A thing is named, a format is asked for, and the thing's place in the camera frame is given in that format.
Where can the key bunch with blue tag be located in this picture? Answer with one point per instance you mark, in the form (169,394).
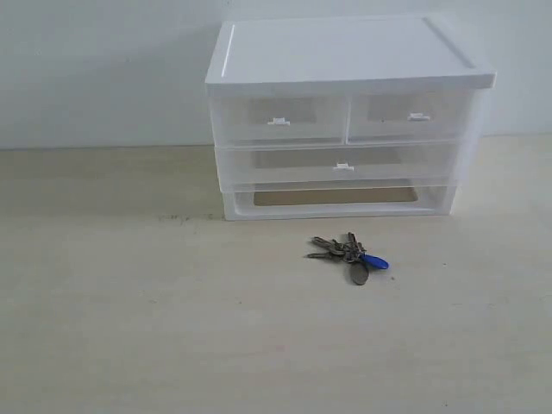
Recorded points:
(351,252)

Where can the clear plastic storage bin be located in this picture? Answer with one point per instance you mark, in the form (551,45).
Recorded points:
(308,168)

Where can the clear upper left drawer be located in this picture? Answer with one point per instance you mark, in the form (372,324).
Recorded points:
(248,121)

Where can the clear drawer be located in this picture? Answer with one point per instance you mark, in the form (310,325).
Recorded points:
(432,115)
(248,121)

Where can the white plastic drawer cabinet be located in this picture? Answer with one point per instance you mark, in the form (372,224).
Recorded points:
(349,57)

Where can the clear upper right drawer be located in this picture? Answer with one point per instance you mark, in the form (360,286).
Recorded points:
(432,115)

